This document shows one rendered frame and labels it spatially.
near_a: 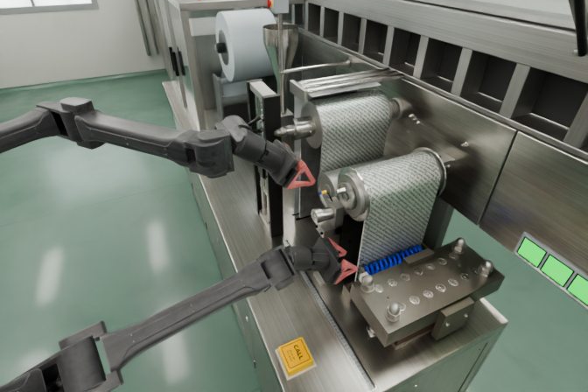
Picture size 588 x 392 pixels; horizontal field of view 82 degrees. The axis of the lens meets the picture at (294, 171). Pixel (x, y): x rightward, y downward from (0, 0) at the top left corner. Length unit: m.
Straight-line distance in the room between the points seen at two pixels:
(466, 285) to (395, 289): 0.19
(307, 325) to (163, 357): 1.21
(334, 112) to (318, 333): 0.62
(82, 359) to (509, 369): 1.98
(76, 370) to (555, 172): 0.97
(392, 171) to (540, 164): 0.32
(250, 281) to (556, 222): 0.68
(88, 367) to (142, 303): 1.67
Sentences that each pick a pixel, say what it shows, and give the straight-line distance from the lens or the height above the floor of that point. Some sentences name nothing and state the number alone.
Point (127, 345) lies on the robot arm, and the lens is 0.70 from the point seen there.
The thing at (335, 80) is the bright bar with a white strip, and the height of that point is 1.46.
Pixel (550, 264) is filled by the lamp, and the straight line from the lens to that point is 0.99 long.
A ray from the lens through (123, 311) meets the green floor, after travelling 2.37.
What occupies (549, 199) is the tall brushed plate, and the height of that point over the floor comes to 1.33.
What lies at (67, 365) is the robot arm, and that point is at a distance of 0.71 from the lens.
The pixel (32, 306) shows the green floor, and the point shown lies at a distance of 2.67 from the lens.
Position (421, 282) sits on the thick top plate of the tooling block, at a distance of 1.03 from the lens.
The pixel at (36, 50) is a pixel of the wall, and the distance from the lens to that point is 6.34.
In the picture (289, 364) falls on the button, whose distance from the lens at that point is 0.97.
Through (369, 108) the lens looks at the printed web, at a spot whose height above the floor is 1.39.
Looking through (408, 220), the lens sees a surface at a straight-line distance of 1.01.
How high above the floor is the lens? 1.79
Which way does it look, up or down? 34 degrees down
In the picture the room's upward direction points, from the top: straight up
